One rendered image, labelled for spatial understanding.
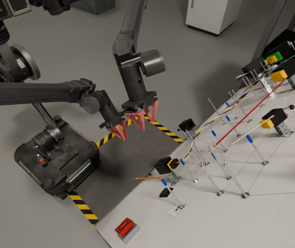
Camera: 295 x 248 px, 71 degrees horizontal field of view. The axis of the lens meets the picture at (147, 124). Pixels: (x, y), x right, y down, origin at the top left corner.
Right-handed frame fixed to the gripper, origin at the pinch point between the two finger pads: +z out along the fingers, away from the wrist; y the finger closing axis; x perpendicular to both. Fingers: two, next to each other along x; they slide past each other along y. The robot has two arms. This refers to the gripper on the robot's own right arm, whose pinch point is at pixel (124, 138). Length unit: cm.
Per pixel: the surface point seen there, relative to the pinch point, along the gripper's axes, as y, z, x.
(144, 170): 55, 63, 88
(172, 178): -1.1, 17.9, -15.4
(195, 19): 324, -50, 123
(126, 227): -23.3, 16.6, -14.4
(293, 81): 48, 11, -46
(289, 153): 5, 14, -50
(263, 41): 92, -1, -29
